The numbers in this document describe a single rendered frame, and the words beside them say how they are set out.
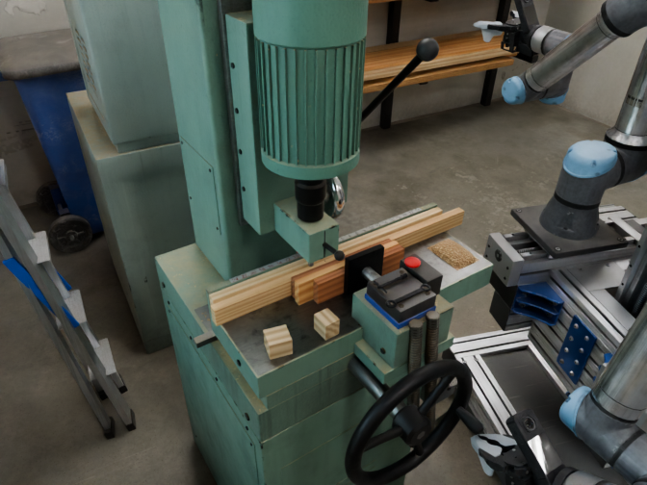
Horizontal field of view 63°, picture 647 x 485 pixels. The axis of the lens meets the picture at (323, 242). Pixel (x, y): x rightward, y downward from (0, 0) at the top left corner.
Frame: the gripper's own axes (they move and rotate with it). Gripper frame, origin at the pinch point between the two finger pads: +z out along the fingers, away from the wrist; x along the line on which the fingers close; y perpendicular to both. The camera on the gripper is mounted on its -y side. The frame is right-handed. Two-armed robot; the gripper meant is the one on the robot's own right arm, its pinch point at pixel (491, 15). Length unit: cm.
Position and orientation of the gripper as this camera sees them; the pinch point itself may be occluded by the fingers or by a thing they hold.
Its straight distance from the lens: 190.7
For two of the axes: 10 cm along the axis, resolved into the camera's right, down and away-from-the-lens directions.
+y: 1.1, 7.7, 6.3
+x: 8.7, -3.8, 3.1
